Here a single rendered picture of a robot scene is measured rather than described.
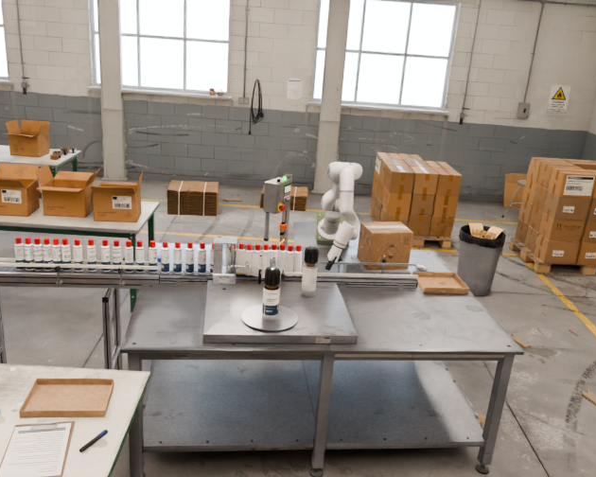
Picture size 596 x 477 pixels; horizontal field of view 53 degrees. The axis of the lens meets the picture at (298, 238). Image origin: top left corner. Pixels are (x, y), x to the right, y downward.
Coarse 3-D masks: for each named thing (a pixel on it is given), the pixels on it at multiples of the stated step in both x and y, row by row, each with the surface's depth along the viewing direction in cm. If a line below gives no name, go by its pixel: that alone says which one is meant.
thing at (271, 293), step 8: (272, 272) 308; (272, 280) 309; (264, 288) 313; (272, 288) 312; (264, 296) 314; (272, 296) 312; (264, 304) 315; (272, 304) 314; (264, 312) 316; (272, 312) 315
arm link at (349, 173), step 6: (342, 168) 376; (348, 168) 373; (354, 168) 381; (360, 168) 386; (342, 174) 372; (348, 174) 371; (354, 174) 380; (360, 174) 388; (342, 180) 372; (348, 180) 371; (342, 186) 371; (348, 186) 370
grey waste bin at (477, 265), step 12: (468, 252) 573; (480, 252) 566; (492, 252) 566; (468, 264) 577; (480, 264) 571; (492, 264) 572; (468, 276) 580; (480, 276) 576; (492, 276) 582; (480, 288) 581
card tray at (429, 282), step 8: (416, 272) 402; (424, 272) 403; (432, 272) 404; (440, 272) 404; (424, 280) 398; (432, 280) 399; (440, 280) 400; (448, 280) 401; (456, 280) 402; (424, 288) 378; (432, 288) 379; (440, 288) 379; (448, 288) 380; (456, 288) 381; (464, 288) 381
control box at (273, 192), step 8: (272, 184) 358; (280, 184) 360; (264, 192) 363; (272, 192) 360; (280, 192) 361; (288, 192) 370; (264, 200) 364; (272, 200) 361; (280, 200) 363; (264, 208) 366; (272, 208) 363; (288, 208) 376
